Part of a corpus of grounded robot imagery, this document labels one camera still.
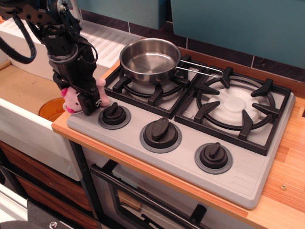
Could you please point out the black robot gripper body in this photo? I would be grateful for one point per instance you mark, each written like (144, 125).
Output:
(77, 69)

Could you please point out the grey toy stove top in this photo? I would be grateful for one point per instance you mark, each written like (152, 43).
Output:
(242, 183)

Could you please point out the toy oven door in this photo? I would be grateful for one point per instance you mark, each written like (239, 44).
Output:
(208, 217)

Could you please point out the black burner grate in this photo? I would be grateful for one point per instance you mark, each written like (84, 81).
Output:
(162, 99)
(244, 111)

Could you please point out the black left stove knob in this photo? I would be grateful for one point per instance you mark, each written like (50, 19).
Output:
(114, 117)

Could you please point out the stainless steel pan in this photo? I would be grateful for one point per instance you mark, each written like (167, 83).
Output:
(152, 61)

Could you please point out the black oven door handle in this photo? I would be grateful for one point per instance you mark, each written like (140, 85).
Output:
(138, 207)

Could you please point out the black right burner grate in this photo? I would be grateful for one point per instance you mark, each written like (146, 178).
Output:
(244, 111)

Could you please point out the orange plastic bowl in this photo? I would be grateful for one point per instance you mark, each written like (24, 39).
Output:
(52, 109)

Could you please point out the pink stuffed pig toy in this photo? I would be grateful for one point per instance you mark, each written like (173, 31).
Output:
(72, 103)

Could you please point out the white toy sink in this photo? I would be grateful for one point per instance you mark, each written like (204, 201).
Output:
(25, 88)

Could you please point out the black right stove knob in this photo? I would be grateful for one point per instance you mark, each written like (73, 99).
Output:
(213, 158)

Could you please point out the black stove knob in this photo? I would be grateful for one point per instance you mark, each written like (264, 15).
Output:
(213, 158)
(114, 117)
(160, 136)

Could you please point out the black middle stove knob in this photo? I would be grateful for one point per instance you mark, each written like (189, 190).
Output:
(160, 136)

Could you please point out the black left burner grate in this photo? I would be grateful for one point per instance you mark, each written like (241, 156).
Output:
(162, 99)

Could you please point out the wooden drawer front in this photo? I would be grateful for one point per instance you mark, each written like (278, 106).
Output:
(32, 168)

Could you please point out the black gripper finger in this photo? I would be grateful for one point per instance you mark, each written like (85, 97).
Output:
(88, 103)
(57, 78)

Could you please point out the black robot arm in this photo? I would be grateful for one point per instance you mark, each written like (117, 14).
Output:
(52, 24)

